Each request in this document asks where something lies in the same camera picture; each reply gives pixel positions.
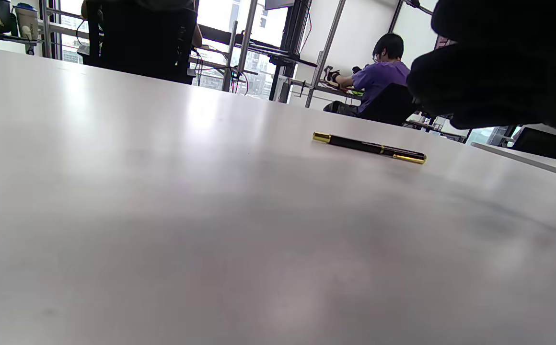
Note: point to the person's left hand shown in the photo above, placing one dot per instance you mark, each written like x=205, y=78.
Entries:
x=508, y=67

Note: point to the black monitor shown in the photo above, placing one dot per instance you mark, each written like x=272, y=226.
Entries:
x=544, y=143

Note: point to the black mesh office chair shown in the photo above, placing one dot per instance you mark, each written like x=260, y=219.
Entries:
x=139, y=43

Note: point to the white jug with blue lid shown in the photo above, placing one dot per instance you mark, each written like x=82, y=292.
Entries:
x=27, y=21

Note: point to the grey metal shelf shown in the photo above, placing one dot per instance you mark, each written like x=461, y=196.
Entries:
x=5, y=38

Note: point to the silver metal frame post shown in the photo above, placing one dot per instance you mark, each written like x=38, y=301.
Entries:
x=45, y=28
x=244, y=43
x=325, y=52

